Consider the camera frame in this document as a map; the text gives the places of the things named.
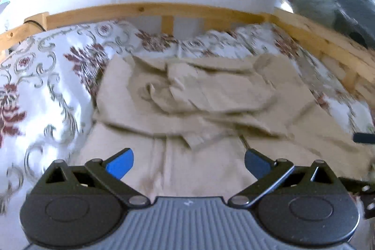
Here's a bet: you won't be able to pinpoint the beige large garment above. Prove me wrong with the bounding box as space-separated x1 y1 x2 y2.
75 55 373 199

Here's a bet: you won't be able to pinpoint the floral white bed cover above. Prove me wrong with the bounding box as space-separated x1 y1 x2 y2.
1 21 374 220

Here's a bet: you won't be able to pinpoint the wooden bed frame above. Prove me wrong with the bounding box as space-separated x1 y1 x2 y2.
1 3 374 105

